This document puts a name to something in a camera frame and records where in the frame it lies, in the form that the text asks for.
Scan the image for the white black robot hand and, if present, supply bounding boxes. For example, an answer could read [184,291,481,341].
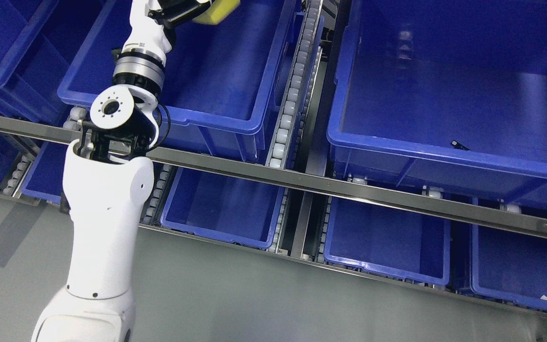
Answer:
[122,0,213,64]

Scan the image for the yellow foam block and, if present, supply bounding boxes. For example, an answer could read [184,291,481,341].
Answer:
[192,0,241,25]

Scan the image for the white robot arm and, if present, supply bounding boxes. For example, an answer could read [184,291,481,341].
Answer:
[32,40,171,342]

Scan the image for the blue bin lower middle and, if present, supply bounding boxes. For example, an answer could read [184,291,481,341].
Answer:
[57,0,298,164]

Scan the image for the steel shelf rack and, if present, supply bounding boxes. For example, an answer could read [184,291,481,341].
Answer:
[0,0,547,323]

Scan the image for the blue bin lower left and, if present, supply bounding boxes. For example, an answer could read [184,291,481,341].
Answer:
[0,0,103,125]

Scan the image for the blue bin bottom row left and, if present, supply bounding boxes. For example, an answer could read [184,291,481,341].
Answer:
[21,142,68,204]

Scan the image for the blue bin row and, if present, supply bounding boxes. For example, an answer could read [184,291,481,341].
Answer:
[159,168,285,249]
[323,198,451,286]
[21,142,68,204]

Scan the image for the blue bin bottom row centre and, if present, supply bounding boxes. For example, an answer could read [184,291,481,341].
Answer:
[159,168,285,249]

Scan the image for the blue bin lower right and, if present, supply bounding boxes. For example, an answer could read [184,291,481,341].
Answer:
[327,0,547,210]

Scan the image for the blue bin bottom row right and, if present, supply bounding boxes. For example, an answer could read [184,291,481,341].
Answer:
[323,198,451,286]

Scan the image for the blue bin bottom far right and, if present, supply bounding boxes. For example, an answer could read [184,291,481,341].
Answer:
[467,226,547,312]

